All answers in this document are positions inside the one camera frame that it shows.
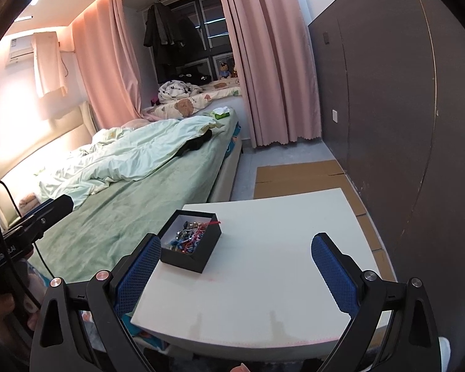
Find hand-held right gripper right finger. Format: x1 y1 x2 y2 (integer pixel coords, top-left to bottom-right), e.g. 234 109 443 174
311 232 442 372

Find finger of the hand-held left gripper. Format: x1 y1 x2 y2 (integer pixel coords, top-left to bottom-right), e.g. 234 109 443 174
2 195 73 243

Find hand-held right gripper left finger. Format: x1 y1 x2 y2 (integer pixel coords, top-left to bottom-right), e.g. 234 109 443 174
29 233 163 372

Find black jewelry box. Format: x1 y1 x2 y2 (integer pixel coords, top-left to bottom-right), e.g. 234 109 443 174
157 209 222 275

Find blue beaded keychain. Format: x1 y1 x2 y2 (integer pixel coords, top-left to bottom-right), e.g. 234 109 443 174
183 229 207 247

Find person's left hand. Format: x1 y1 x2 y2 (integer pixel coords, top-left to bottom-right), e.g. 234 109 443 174
0 291 44 342

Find beige padded headboard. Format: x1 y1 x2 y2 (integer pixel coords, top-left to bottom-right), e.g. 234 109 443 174
0 101 100 233

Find bed with green sheet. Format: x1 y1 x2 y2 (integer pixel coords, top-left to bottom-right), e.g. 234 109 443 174
34 116 243 284

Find flat brown cardboard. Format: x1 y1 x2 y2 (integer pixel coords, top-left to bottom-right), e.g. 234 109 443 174
254 160 398 283

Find light green duvet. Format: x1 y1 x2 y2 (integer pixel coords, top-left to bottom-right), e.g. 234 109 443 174
39 116 227 210

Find black cloth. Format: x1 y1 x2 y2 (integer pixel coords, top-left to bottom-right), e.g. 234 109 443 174
173 130 214 158

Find cream hanging cloth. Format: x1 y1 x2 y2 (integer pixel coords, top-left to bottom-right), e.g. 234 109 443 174
31 31 68 99

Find pink curtain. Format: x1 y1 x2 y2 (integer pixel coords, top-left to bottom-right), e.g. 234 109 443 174
213 0 322 148
70 0 145 130

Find white air conditioner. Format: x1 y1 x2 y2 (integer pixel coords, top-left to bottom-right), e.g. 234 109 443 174
4 33 37 67

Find bear print quilt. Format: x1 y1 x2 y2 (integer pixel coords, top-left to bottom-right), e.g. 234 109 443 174
141 84 243 123

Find white black patterned blanket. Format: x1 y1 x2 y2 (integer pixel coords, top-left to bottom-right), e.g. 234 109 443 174
157 80 202 101

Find black plush toy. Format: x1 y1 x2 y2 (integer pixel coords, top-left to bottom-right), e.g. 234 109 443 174
170 68 212 85

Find dark hanging coats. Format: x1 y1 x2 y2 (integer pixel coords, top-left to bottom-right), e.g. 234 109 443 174
143 2 204 69

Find glass door cabinet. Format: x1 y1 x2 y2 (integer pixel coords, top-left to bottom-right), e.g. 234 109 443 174
166 0 234 75

